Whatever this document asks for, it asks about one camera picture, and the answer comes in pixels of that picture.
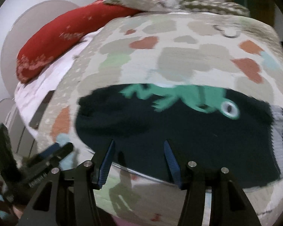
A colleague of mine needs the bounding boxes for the cloud patterned olive pillow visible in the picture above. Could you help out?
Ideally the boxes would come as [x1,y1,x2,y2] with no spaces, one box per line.
[178,0,250,17]

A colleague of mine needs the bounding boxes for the long red pillow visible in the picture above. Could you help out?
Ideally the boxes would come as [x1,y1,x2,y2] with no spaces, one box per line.
[16,0,141,84]

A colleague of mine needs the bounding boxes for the black pants with green print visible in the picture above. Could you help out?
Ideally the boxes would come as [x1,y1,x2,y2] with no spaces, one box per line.
[75,84,283,188]

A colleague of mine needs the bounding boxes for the pink bed sheet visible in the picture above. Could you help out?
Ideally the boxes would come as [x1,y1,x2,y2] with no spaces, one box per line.
[15,29,101,137]

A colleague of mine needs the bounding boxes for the heart patterned quilt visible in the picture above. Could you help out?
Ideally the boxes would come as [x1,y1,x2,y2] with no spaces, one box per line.
[38,13,283,225]

